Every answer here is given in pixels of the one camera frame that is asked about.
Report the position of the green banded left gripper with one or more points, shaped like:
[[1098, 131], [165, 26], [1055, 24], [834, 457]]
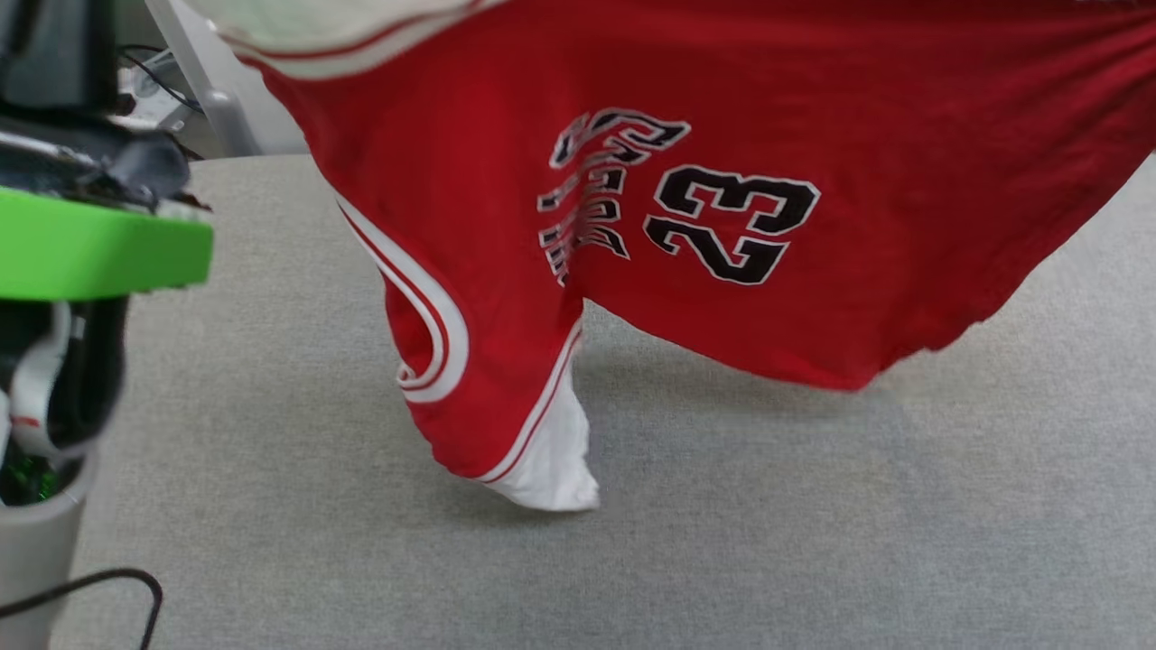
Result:
[[90, 244]]

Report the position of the red basketball jersey number 23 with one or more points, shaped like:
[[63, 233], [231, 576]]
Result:
[[813, 108]]

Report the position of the white metal frame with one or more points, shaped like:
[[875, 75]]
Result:
[[212, 99]]

